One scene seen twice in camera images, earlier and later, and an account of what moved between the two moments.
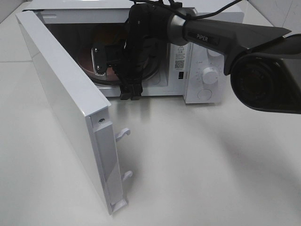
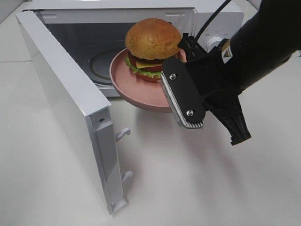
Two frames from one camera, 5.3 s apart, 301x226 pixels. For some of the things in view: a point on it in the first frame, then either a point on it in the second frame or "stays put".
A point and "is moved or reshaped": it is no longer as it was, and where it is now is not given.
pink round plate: [85, 60] → [149, 95]
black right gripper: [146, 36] → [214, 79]
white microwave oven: [95, 33] stays put
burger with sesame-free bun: [109, 36] is moved or reshaped
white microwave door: [84, 108] stays put
